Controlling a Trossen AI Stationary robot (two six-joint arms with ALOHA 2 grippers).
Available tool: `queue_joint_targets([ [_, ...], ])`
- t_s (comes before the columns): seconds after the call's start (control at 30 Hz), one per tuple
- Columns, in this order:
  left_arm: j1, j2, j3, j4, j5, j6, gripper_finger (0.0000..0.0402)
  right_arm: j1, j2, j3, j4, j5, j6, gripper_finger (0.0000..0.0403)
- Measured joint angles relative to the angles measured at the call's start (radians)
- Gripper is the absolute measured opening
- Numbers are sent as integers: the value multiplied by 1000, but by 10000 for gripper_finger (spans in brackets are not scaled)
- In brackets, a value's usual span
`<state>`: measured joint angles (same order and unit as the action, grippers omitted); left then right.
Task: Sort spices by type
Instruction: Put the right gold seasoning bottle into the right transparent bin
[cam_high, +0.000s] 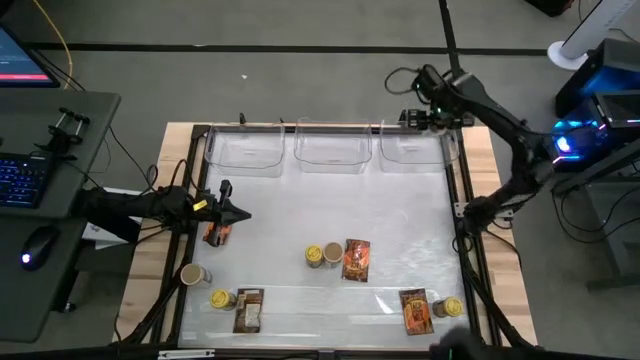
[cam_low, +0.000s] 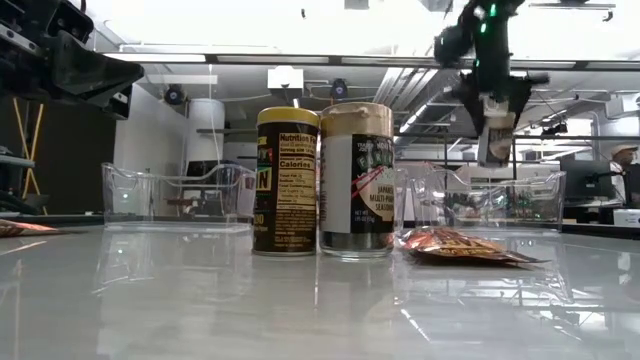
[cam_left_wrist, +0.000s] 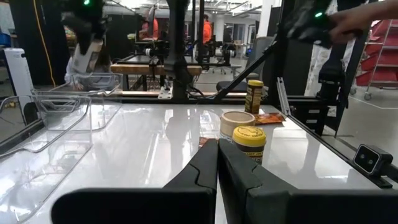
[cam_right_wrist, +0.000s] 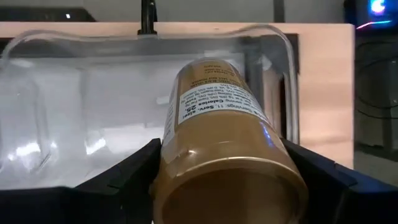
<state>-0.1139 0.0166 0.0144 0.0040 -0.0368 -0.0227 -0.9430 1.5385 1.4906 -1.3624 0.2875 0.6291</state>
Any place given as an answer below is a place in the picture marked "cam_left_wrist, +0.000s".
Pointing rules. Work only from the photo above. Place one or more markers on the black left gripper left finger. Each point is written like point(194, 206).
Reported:
point(192, 202)

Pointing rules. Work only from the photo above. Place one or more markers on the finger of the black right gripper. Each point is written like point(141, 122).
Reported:
point(84, 43)
point(100, 35)

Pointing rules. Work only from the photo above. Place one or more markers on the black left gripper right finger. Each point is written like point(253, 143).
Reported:
point(248, 193)

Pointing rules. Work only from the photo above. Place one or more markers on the brown spice jar yellow lid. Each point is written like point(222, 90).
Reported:
point(253, 96)
point(248, 138)

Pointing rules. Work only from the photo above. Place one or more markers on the orange spice packet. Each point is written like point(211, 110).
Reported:
point(269, 119)
point(202, 141)

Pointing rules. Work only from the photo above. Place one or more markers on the person's forearm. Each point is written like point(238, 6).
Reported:
point(385, 7)

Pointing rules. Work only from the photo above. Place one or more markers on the wooden table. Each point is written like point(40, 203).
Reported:
point(133, 69)

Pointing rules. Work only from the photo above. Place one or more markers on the clear plastic bin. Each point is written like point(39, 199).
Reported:
point(46, 146)
point(105, 115)
point(115, 81)

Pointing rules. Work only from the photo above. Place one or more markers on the person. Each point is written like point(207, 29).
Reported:
point(207, 31)
point(150, 29)

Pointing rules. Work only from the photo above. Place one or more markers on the white box appliance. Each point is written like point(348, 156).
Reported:
point(18, 71)

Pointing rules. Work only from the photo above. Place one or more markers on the blue storage box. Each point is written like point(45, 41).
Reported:
point(4, 40)

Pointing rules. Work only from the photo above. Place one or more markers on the grey office chair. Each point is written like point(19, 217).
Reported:
point(261, 49)

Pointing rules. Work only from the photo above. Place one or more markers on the red bin shelving rack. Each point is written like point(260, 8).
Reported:
point(382, 59)

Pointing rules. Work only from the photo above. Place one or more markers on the person's hand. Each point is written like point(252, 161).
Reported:
point(348, 23)

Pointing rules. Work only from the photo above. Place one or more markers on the black table-level camera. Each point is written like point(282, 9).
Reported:
point(371, 160)

